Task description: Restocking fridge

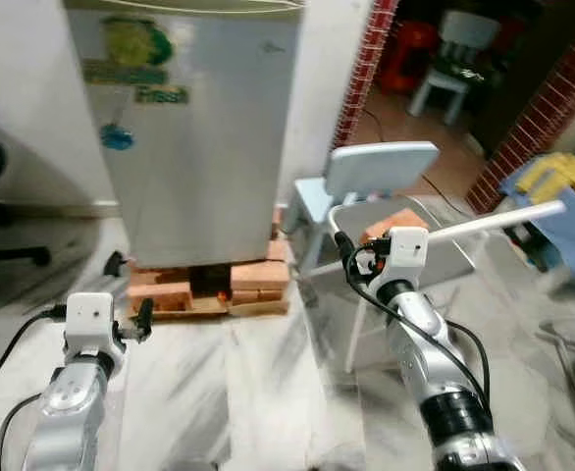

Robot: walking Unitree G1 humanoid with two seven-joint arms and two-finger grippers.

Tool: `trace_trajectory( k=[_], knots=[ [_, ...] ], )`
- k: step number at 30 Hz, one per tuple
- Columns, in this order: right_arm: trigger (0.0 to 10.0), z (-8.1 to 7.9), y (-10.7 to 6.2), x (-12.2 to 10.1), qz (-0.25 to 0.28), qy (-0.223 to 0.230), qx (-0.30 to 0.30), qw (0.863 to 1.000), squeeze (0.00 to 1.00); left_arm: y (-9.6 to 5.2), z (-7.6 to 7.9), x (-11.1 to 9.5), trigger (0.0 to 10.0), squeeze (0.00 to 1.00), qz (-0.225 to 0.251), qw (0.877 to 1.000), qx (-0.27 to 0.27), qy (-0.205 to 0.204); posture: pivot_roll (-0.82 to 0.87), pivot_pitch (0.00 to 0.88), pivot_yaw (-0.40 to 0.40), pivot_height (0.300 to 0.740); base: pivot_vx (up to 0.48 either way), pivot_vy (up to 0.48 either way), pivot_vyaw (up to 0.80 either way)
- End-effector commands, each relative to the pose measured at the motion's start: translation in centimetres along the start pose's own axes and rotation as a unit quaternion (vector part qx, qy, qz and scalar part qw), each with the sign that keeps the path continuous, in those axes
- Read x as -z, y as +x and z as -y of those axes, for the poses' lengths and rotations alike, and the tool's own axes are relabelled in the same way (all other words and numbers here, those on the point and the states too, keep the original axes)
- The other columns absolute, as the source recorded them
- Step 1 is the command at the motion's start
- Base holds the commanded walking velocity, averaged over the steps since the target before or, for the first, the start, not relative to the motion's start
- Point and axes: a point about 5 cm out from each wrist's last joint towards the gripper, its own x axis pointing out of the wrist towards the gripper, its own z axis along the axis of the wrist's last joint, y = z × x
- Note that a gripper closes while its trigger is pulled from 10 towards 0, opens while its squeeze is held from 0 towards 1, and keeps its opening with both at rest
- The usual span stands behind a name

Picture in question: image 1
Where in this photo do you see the silver mini fridge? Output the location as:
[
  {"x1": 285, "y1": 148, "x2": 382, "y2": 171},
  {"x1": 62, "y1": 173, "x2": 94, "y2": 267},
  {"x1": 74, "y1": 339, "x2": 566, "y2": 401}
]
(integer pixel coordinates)
[{"x1": 64, "y1": 0, "x2": 306, "y2": 269}]

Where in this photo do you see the single orange brick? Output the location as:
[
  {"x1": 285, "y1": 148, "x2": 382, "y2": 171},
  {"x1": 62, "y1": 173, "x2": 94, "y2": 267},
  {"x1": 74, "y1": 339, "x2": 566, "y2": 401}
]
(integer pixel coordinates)
[{"x1": 360, "y1": 207, "x2": 428, "y2": 244}]

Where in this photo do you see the small black floor object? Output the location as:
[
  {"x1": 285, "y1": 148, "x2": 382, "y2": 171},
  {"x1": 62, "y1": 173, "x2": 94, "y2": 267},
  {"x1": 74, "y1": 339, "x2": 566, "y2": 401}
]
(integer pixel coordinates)
[{"x1": 104, "y1": 251, "x2": 133, "y2": 278}]

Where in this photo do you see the orange brick platform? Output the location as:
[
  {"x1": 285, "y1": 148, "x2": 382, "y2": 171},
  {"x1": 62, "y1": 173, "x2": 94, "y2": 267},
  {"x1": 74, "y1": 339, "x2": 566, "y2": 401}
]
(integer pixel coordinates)
[{"x1": 126, "y1": 209, "x2": 293, "y2": 318}]

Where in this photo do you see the light blue plastic chair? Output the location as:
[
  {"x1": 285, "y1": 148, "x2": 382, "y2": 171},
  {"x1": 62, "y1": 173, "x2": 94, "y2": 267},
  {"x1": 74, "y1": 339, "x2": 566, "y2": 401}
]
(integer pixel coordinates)
[{"x1": 287, "y1": 141, "x2": 442, "y2": 271}]

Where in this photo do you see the blue plastic stool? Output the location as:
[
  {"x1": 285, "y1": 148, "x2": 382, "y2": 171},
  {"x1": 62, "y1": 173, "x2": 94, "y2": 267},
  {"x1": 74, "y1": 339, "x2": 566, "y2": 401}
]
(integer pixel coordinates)
[{"x1": 499, "y1": 152, "x2": 575, "y2": 278}]

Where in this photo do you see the small blue sticker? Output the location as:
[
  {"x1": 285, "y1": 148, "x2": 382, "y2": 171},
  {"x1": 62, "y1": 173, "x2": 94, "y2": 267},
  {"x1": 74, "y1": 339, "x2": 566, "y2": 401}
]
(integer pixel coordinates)
[{"x1": 100, "y1": 123, "x2": 134, "y2": 151}]

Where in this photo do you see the yellow plastic object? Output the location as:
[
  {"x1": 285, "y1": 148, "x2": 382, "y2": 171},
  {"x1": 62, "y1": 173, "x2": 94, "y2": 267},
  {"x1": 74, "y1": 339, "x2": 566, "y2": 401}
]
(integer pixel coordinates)
[{"x1": 515, "y1": 152, "x2": 575, "y2": 203}]

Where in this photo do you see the red plastic stool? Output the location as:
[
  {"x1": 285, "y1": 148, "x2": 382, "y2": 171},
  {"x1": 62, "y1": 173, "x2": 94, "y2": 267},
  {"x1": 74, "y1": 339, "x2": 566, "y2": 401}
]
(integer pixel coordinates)
[{"x1": 379, "y1": 20, "x2": 438, "y2": 95}]

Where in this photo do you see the white plastic chair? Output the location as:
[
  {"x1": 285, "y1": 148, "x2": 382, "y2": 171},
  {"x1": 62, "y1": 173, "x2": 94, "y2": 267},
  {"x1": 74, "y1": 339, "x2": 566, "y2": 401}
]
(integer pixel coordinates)
[{"x1": 409, "y1": 10, "x2": 501, "y2": 126}]

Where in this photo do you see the green fresh sticker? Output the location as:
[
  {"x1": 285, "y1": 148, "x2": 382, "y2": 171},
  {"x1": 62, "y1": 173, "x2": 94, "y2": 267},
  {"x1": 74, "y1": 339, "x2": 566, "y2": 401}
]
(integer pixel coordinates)
[{"x1": 81, "y1": 17, "x2": 191, "y2": 107}]

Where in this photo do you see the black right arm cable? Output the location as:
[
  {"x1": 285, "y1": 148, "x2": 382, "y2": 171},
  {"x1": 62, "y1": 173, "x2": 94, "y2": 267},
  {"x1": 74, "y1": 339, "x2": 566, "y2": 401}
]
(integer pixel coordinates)
[{"x1": 340, "y1": 250, "x2": 493, "y2": 409}]

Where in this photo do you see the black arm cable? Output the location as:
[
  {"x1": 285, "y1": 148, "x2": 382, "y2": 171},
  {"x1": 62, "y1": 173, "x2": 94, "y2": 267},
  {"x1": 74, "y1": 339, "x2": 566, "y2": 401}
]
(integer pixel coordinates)
[
  {"x1": 340, "y1": 250, "x2": 493, "y2": 409},
  {"x1": 0, "y1": 306, "x2": 69, "y2": 471}
]

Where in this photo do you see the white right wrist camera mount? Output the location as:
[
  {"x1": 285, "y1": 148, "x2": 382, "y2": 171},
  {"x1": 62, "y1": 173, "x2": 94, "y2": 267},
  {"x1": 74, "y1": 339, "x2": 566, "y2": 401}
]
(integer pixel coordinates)
[{"x1": 384, "y1": 228, "x2": 431, "y2": 288}]

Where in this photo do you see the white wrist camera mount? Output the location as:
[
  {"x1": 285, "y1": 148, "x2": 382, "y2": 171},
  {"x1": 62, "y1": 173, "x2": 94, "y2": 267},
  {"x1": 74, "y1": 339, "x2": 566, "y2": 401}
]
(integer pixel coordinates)
[
  {"x1": 65, "y1": 292, "x2": 119, "y2": 356},
  {"x1": 384, "y1": 228, "x2": 431, "y2": 288}
]

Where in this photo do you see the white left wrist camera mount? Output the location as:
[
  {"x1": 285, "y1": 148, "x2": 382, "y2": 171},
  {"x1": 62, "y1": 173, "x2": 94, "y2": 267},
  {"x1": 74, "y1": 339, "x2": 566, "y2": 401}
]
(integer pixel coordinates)
[{"x1": 65, "y1": 292, "x2": 119, "y2": 356}]

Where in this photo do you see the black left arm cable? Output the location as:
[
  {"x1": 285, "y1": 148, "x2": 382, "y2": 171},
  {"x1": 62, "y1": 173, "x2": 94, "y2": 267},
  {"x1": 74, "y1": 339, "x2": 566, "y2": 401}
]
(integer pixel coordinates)
[{"x1": 0, "y1": 306, "x2": 69, "y2": 471}]

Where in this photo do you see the black floor cable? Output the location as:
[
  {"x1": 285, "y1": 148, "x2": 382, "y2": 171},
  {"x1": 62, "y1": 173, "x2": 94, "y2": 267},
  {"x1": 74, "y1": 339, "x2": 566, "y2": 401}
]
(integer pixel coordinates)
[{"x1": 418, "y1": 171, "x2": 477, "y2": 215}]

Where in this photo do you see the thin metal frame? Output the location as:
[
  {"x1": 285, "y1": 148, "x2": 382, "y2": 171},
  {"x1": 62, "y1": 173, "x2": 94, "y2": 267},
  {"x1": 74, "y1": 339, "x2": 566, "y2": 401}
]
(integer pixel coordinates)
[{"x1": 535, "y1": 319, "x2": 575, "y2": 454}]

